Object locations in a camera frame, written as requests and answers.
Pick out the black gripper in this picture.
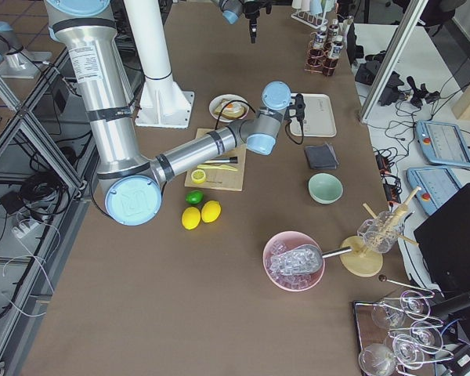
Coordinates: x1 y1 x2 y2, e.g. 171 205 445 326
285 93 306 122
244 0 270 43

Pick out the bread slice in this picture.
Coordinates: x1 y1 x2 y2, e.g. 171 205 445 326
221 102 246 119
213 99 230 118

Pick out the white plate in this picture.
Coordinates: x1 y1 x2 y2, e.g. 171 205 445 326
208 94 250 122

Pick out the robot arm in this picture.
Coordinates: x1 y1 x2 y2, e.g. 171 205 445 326
45 1 305 226
213 0 273 44

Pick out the cream serving tray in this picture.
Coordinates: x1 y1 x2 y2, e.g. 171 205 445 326
303 93 337 138

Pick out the grey cloth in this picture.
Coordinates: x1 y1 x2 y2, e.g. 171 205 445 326
305 143 339 170

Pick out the copper bottle rack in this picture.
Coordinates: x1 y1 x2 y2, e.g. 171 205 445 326
305 23 346 77

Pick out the fried egg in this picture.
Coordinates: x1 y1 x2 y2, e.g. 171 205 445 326
224 102 241 112

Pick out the tea bottle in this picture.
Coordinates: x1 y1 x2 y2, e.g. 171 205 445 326
326 19 339 42
328 35 343 68
310 26 327 57

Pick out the metal muddler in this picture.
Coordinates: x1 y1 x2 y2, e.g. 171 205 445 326
204 157 238 165

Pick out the green bowl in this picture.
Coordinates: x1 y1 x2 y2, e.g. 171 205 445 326
308 173 343 204

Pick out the yellow plastic knife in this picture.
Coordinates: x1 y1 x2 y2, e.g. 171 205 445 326
197 164 238 172

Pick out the wooden cutting board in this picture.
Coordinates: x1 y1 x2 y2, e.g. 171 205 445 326
184 144 246 191

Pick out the half lemon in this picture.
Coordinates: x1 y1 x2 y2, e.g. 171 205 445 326
190 168 207 184

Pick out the yellow lemon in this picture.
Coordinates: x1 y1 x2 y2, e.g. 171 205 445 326
181 207 201 230
201 201 222 223

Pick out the pink bowl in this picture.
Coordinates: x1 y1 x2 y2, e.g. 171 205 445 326
262 231 325 292

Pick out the green lime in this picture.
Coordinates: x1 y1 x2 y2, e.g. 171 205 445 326
186 190 204 205

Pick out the glass mug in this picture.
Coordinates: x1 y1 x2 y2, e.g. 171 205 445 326
357 211 405 254

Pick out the metal ice scoop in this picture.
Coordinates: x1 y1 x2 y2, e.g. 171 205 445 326
269 244 352 276

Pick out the blue teach pendant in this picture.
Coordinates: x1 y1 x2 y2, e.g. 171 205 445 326
415 121 470 168
406 166 462 215

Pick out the wooden mug tree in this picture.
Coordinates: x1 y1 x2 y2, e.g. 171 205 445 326
340 186 421 277

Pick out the black monitor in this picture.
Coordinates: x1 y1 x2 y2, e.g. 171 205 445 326
414 183 470 292

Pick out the wine glass rack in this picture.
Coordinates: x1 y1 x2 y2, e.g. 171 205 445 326
352 287 454 375

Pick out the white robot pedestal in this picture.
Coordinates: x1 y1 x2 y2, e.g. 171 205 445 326
125 0 194 129

